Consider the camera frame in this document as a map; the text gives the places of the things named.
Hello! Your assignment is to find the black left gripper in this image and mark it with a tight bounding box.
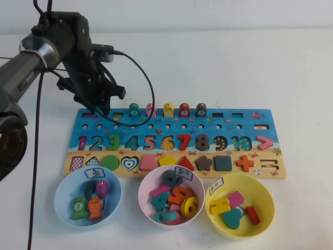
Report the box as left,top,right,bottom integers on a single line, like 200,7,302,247
57,48,127,117

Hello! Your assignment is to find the green wooden circle piece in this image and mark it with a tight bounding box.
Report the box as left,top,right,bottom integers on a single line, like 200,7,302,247
101,155,120,172

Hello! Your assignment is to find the paper label on blue bowl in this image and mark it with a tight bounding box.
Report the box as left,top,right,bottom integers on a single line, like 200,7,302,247
84,168,106,180

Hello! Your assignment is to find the pink wooden trapezoid piece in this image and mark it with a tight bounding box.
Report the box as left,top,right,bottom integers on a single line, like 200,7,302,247
139,155,157,172

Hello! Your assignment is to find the purple wooden fish piece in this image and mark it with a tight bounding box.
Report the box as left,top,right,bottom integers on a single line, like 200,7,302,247
96,180,109,199

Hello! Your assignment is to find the dark grey wooden fish piece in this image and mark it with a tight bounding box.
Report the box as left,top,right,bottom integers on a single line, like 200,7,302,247
83,180,97,200

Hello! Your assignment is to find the yellow wooden pentagon piece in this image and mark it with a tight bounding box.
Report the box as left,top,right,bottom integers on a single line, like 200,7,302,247
159,155,176,168

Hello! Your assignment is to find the orange wooden fish piece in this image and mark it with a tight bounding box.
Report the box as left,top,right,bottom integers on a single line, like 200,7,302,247
87,197,104,221

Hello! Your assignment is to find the red wooden triangle piece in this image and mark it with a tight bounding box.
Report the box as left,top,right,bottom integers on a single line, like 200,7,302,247
177,155,196,170

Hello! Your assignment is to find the green wooden fish piece three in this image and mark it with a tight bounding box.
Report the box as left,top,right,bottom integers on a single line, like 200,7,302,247
69,197,86,220

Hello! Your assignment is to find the magenta wooden number piece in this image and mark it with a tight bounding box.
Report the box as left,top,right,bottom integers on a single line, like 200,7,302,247
150,185,171,198

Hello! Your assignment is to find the pink plastic bowl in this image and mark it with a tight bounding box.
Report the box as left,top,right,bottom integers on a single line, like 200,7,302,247
138,164,206,230

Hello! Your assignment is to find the light blue plastic bowl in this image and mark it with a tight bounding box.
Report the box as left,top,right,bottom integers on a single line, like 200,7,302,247
54,168,122,227

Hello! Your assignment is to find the paper label on pink bowl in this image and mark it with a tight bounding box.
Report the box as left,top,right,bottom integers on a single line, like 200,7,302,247
176,166,194,178

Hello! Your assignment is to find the colourful wooden number puzzle board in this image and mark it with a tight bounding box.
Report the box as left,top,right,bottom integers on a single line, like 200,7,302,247
61,108,287,180

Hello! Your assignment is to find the brown wooden star piece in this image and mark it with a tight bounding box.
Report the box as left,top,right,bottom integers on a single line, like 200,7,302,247
195,155,213,172

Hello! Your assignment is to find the small teal wooden number piece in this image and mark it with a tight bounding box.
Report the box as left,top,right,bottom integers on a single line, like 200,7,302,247
153,210,172,222

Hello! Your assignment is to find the pink wooden number piece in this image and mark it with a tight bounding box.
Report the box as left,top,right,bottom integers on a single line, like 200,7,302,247
161,205,182,226

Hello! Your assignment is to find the dark grey wooden square piece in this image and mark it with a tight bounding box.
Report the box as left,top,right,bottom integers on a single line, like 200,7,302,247
214,155,232,172

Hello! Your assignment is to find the paper label on yellow bowl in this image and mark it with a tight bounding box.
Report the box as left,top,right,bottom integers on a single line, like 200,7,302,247
209,176,225,194

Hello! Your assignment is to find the orange plus sign piece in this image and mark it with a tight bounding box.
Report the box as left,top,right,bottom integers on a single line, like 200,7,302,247
236,155,254,172

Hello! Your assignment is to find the yellow equals sign piece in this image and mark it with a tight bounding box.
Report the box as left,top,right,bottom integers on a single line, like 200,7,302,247
209,198,232,216

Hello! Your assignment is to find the pink wooden diamond piece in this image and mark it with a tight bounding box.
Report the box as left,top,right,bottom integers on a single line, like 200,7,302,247
227,190,245,208

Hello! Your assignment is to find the pink greater-than sign piece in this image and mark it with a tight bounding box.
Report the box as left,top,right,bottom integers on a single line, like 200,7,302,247
257,135,274,151

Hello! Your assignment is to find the teal wooden heart piece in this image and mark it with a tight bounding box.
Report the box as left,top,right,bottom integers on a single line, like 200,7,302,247
222,208,242,230

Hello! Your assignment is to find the red minus sign piece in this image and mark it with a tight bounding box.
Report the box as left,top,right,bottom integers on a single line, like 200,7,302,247
246,205,261,225

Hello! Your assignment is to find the yellow plastic bowl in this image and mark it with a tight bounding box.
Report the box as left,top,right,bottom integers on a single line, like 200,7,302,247
204,173,276,238

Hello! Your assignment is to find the green wooden number three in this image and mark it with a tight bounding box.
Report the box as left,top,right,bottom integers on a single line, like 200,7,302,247
107,134,122,152

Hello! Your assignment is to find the red wooden number seven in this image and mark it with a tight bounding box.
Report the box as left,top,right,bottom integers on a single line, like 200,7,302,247
178,134,193,152

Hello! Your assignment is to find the brown wooden number eight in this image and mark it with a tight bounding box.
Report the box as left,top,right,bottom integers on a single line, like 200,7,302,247
195,134,210,152

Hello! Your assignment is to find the teal wooden number four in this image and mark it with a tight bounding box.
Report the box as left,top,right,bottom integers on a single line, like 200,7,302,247
150,194,171,212

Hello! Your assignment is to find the orange wooden number five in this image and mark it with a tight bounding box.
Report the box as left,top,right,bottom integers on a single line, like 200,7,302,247
168,185,195,206

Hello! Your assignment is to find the yellow wooden number six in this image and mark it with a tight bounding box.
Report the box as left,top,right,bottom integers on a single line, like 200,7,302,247
181,196,200,217

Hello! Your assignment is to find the black looping camera cable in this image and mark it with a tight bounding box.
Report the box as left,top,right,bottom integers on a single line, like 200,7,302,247
92,51,156,128

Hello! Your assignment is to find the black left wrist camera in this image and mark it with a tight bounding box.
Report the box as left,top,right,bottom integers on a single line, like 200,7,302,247
91,43,115,63

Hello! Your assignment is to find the black hanging arm cable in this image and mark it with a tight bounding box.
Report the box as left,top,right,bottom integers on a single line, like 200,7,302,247
27,69,45,250

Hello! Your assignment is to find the thin black overhead cable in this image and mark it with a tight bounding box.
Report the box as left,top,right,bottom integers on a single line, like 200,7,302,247
33,0,53,27

